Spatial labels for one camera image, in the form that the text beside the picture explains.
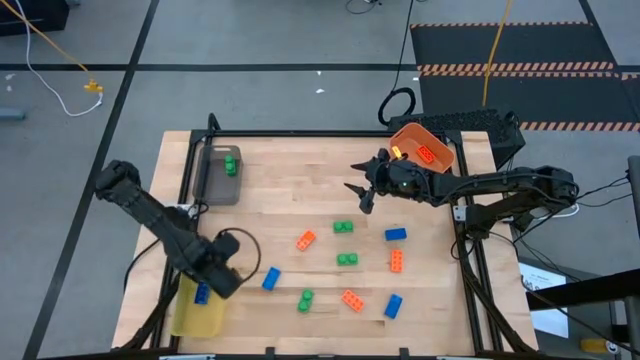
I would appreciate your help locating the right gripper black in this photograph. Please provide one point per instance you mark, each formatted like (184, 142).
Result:
(395, 180)

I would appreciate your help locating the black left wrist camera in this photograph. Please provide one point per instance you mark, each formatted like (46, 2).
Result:
(227, 245)

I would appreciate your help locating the orange plastic bin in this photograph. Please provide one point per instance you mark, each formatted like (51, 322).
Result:
(417, 134)

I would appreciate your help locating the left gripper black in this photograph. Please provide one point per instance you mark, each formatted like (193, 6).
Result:
(220, 275)

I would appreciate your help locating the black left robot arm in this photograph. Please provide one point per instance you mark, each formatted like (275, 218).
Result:
(150, 215)

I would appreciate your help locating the black cabinet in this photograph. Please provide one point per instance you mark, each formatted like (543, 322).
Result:
(35, 17)

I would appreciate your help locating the green two-stud toy block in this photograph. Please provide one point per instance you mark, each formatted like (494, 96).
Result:
(230, 165)
(347, 259)
(305, 301)
(343, 227)

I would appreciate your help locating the black metal stand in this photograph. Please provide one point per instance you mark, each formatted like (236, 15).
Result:
(590, 289)

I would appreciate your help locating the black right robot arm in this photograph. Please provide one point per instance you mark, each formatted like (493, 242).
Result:
(500, 182)

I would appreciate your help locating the black hazard-striped floor mat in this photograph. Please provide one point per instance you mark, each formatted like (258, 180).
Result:
(540, 45)
(550, 95)

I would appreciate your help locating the grey vertical post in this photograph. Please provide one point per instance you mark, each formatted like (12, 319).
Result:
(635, 200)

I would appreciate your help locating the orange eight-stud toy block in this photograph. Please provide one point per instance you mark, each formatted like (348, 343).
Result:
(426, 154)
(353, 300)
(396, 260)
(305, 240)

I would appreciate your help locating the blue toy building block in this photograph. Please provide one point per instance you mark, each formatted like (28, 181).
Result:
(395, 234)
(393, 306)
(271, 278)
(202, 293)

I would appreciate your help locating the black aluminium table frame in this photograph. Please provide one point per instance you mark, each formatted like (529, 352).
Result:
(300, 133)

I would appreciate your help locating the grey translucent plastic bin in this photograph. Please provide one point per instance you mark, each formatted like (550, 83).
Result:
(215, 185)

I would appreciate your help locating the grey flat floor object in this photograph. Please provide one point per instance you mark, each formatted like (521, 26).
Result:
(11, 113)

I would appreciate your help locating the yellow round object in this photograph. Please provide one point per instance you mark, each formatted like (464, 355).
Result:
(594, 345)

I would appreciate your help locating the yellow translucent plastic bin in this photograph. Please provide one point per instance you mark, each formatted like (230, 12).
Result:
(195, 320)

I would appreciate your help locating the white printed paper sheet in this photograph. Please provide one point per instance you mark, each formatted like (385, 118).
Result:
(550, 320)

